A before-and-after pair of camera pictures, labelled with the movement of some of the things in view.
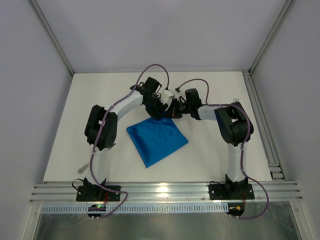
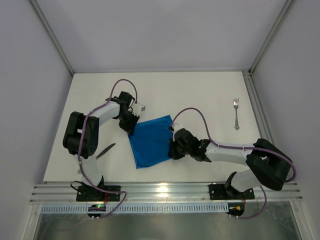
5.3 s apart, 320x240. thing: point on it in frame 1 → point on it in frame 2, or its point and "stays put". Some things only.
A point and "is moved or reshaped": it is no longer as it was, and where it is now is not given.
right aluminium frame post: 279,20 stays put
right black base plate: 231,191 stays put
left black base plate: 98,193 stays put
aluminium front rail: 167,193 stays put
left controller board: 96,208 stays put
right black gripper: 175,111 → 173,150
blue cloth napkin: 155,139 is moved or reshaped
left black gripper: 155,111 → 129,122
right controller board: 236,209 stays put
